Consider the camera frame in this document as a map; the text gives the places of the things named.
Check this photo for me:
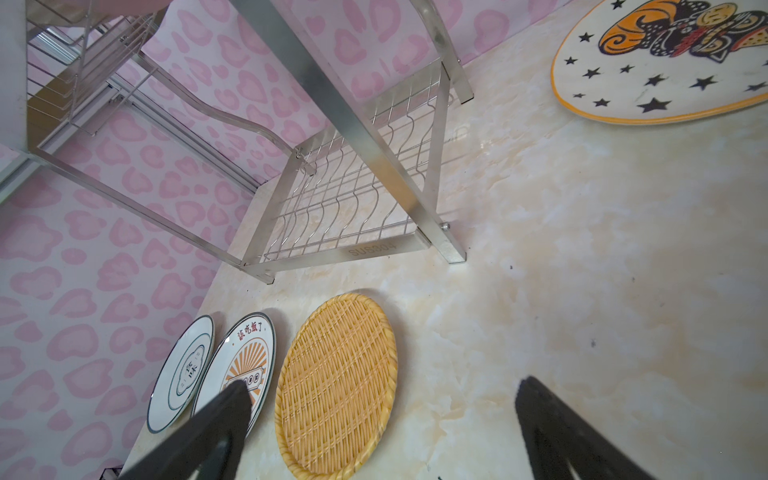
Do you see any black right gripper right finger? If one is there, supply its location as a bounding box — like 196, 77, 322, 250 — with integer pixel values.
515, 376, 651, 479

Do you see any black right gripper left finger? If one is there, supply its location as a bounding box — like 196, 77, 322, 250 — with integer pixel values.
120, 380, 251, 480

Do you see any white star cartoon plate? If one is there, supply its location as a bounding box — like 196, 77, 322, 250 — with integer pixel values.
550, 1, 767, 125

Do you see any pink plate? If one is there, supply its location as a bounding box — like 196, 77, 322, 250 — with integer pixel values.
64, 0, 172, 16

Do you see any stainless steel dish rack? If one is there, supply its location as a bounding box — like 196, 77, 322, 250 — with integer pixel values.
1, 1, 473, 284

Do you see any white plate black rim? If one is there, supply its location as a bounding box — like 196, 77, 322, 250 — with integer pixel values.
146, 315, 215, 434

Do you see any white plate orange sunburst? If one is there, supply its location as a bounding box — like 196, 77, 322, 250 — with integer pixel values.
192, 312, 276, 434

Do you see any orange woven pattern plate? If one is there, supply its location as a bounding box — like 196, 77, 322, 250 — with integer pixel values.
274, 293, 398, 479

